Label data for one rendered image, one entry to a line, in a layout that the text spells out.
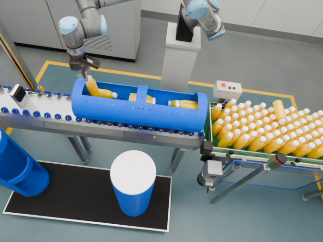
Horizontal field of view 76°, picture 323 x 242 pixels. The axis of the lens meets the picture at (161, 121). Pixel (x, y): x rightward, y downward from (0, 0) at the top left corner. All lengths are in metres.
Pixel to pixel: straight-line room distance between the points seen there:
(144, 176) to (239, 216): 1.47
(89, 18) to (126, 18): 1.78
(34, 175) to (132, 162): 1.32
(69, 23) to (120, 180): 0.86
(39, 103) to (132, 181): 0.96
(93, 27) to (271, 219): 2.44
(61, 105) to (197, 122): 1.03
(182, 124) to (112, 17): 1.95
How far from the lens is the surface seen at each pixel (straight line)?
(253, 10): 4.39
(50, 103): 1.80
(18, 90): 1.76
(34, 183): 2.41
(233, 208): 2.53
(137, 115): 1.36
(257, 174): 1.55
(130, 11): 2.86
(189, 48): 2.01
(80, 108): 1.43
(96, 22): 1.15
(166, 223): 2.16
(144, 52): 3.57
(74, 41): 1.15
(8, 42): 1.94
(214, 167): 1.61
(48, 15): 3.30
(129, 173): 1.31
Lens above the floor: 2.28
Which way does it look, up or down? 57 degrees down
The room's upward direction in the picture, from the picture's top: 11 degrees clockwise
